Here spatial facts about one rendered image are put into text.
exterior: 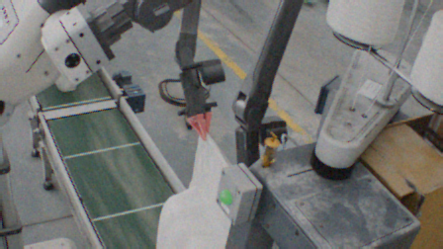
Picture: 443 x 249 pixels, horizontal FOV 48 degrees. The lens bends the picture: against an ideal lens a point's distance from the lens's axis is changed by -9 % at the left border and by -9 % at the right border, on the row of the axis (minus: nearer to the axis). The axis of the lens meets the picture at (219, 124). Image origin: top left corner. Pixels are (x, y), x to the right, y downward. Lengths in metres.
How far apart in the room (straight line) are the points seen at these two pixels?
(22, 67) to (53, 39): 0.20
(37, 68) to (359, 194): 0.76
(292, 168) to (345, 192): 0.11
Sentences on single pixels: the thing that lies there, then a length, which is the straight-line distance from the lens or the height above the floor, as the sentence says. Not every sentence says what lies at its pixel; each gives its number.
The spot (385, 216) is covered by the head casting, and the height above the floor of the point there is 1.34.
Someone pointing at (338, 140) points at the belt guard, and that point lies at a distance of 1.02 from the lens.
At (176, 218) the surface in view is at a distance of 1.65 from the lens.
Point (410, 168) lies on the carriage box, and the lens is 1.18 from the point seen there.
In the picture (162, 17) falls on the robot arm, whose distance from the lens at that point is 1.11.
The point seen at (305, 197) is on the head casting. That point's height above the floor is 1.34.
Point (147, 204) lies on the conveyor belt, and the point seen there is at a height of 0.38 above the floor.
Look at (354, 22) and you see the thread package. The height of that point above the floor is 1.57.
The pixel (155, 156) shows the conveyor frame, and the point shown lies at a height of 0.39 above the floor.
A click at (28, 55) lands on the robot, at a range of 1.24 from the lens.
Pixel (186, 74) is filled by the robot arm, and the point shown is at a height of 1.20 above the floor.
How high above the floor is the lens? 1.97
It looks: 34 degrees down
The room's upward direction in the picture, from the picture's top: 11 degrees clockwise
